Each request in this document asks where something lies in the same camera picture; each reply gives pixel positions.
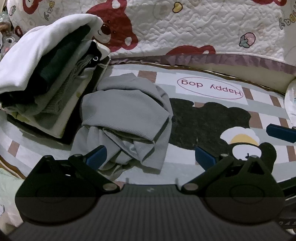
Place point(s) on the grey shirt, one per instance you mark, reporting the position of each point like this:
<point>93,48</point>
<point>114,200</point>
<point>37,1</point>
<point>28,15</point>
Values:
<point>124,111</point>

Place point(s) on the checked rug with bear print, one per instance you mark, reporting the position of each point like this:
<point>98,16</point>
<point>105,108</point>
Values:
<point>208,129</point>

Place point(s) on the grey plush toy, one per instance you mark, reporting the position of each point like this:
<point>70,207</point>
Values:
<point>8,40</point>

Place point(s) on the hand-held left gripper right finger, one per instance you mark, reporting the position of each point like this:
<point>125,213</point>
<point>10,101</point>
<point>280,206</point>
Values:
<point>204,158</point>

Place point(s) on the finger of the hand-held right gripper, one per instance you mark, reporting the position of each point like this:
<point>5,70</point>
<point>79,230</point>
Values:
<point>281,132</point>

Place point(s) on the bear print pillow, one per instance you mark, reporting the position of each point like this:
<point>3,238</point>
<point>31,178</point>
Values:
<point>32,14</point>

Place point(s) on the floral quilt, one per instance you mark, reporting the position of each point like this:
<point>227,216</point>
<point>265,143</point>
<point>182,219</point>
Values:
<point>291,99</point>

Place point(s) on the stack of folded clothes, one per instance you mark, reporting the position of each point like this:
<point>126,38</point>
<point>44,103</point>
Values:
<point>41,69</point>

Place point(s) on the white bear print quilt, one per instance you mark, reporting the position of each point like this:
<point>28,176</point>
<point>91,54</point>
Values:
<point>185,27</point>

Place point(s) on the pale green cloth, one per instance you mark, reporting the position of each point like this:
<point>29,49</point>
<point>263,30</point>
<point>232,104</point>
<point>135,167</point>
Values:
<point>9,194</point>

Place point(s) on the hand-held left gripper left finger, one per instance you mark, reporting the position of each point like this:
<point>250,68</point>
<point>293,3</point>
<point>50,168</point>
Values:
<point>97,157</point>

